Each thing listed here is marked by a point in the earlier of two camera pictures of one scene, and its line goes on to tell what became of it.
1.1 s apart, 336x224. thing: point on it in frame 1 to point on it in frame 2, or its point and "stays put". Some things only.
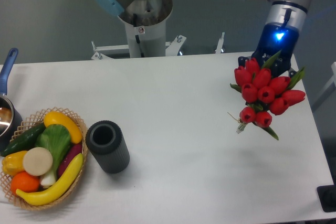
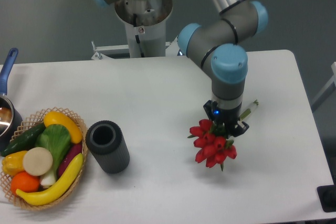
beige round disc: (38, 161) stays put
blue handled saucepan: (11, 119) stays put
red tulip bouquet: (264, 94) to (212, 144)
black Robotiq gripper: (274, 38) to (227, 118)
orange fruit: (25, 182) stays put
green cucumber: (25, 142) stays put
